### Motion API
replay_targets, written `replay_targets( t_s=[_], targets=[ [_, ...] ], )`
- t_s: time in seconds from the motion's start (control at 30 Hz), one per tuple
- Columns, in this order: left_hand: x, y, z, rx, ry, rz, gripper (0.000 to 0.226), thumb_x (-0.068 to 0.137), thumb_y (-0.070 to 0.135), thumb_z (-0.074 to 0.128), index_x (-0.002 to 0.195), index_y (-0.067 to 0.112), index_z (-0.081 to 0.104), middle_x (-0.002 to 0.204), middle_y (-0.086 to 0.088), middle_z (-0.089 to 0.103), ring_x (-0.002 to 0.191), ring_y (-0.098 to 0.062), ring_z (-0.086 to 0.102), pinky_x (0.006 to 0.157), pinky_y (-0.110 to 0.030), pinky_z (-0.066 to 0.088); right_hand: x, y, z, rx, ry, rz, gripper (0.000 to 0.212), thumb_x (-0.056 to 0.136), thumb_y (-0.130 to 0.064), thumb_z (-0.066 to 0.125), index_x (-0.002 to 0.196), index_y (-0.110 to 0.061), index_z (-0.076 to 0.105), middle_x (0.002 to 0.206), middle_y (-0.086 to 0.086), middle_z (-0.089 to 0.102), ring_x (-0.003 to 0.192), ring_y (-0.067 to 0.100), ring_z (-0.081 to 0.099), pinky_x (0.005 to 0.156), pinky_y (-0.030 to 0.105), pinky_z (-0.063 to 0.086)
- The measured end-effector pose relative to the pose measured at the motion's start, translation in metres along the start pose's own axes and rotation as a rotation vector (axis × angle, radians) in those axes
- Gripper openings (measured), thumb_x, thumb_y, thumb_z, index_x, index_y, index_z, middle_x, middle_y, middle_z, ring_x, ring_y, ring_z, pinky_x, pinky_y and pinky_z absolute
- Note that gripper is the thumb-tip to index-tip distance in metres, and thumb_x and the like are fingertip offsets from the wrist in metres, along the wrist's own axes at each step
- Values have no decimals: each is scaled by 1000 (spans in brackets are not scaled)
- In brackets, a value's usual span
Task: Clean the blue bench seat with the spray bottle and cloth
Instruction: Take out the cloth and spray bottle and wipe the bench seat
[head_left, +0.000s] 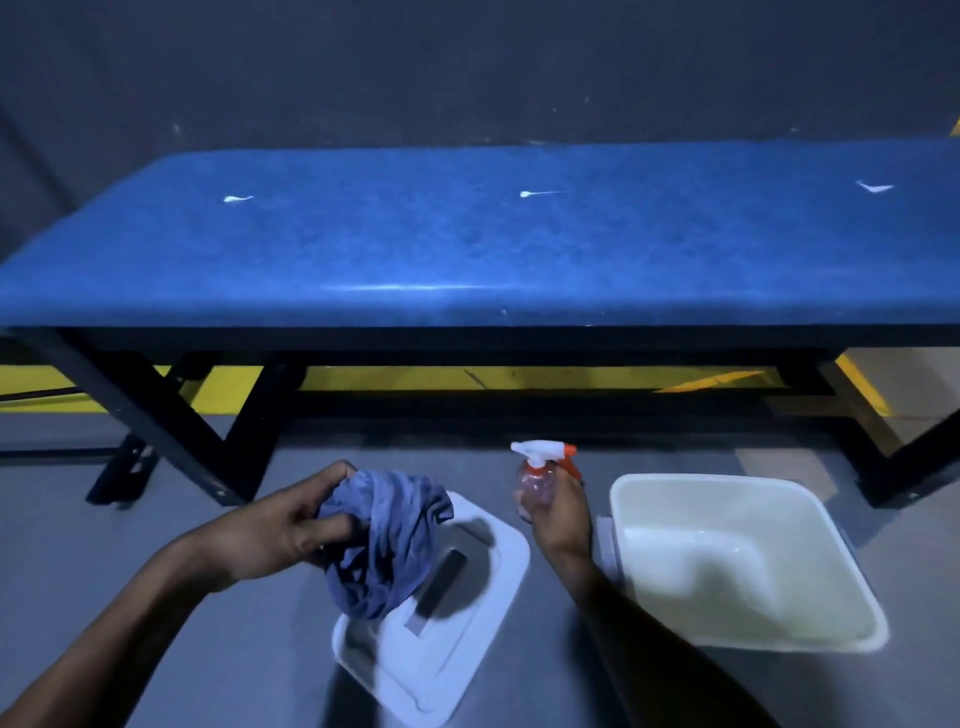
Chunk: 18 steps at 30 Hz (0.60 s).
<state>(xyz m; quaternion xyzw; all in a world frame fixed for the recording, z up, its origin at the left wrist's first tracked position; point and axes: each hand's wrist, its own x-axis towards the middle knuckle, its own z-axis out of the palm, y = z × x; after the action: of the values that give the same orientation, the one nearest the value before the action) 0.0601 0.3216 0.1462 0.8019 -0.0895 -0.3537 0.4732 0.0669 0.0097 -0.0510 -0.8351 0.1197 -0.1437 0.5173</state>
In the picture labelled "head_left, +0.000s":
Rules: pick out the person's right hand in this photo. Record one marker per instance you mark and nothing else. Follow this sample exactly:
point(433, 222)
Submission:
point(566, 521)

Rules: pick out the person's left hand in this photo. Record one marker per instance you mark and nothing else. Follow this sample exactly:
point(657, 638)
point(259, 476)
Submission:
point(262, 536)

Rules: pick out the pink spray bottle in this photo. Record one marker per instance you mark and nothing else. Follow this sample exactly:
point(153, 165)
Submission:
point(536, 486)

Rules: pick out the blue cleaning cloth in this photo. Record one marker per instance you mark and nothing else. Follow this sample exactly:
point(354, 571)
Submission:
point(397, 540)

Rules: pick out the white plastic box lid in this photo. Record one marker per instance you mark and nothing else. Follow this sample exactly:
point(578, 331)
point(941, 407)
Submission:
point(465, 622)

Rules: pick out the white plastic storage box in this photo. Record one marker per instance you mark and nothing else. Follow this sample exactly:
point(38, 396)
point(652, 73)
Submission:
point(750, 570)

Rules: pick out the blue bench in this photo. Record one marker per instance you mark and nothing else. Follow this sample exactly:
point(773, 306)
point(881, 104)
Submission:
point(450, 255)

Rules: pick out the person's right forearm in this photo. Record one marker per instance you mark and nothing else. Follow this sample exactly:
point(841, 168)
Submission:
point(645, 652)

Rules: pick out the person's left forearm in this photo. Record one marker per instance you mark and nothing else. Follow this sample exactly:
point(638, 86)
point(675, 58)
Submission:
point(112, 637)

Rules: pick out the white paste smear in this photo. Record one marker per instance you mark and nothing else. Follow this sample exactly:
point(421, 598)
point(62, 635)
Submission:
point(874, 187)
point(236, 199)
point(536, 193)

